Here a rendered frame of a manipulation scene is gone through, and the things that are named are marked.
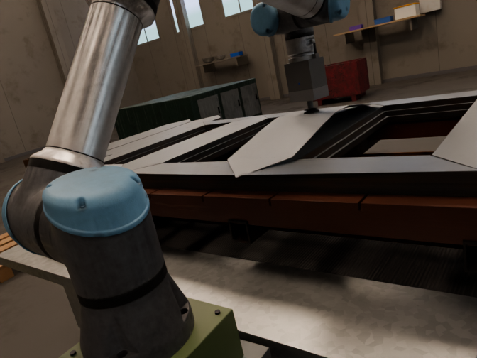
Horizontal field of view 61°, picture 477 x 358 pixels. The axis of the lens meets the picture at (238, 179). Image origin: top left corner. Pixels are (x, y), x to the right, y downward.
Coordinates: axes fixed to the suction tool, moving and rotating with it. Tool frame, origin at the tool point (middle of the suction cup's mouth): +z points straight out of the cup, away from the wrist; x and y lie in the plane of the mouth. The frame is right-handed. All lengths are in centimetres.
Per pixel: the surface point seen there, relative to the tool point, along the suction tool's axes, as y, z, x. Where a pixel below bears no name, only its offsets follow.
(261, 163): -8.5, 3.7, 29.2
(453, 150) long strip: -42.4, 4.3, 15.2
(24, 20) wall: 1148, -249, -275
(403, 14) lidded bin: 351, -47, -748
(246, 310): -21, 23, 51
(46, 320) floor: 155, 91, 57
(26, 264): 51, 23, 70
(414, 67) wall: 366, 64, -806
